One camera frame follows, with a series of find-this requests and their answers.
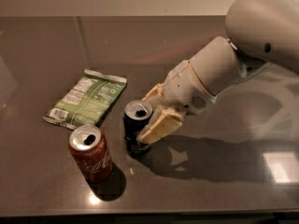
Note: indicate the blue pepsi can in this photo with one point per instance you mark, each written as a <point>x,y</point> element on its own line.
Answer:
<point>136,116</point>

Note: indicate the green chip bag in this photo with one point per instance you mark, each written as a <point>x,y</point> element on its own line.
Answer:
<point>88,101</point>

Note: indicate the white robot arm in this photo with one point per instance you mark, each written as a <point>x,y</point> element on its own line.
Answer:
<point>259,33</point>

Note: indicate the red coke can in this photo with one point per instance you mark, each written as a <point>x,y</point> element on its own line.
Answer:
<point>88,146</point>

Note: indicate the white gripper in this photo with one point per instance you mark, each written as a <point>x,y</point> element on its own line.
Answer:
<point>184,85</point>

